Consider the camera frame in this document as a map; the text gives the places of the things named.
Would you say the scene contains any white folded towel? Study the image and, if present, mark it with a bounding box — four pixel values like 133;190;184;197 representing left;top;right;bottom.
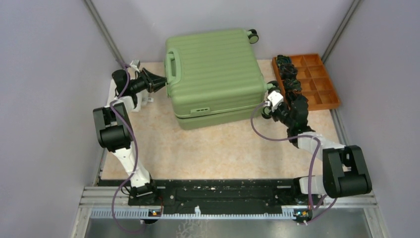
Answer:
106;79;154;113

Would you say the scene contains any green suitcase blue lining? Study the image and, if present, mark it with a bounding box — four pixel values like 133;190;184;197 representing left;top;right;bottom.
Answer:
164;28;267;130

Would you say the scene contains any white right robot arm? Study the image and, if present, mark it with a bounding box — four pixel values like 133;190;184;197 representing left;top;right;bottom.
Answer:
262;89;372;206

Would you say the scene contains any white slotted cable duct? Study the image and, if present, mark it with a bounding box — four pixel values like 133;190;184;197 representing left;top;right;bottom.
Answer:
89;206;309;221

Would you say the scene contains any suitcase wheel front right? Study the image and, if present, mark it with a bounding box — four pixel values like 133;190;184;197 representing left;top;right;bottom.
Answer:
262;107;272;119

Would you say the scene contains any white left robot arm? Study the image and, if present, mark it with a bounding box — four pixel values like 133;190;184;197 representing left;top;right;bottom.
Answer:
93;60;166;205

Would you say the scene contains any dark bundle in tray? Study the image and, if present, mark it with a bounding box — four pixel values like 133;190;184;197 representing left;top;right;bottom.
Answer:
283;78;302;92
275;55;292;68
279;64;298;80
286;91;308;106

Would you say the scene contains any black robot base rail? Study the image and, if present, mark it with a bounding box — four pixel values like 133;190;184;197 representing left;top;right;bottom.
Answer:
128;178;309;215

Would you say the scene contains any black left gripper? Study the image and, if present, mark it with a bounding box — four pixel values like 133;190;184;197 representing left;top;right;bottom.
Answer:
129;66;169;93

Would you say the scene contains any orange compartment tray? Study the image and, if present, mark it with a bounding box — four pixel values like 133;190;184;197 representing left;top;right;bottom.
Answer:
271;54;340;111

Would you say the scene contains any suitcase wheel middle right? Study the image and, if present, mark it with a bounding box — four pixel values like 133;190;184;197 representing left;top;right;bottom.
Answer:
267;80;281;95

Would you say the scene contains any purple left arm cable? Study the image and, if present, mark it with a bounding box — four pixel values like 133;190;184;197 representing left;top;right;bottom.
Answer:
110;60;148;235

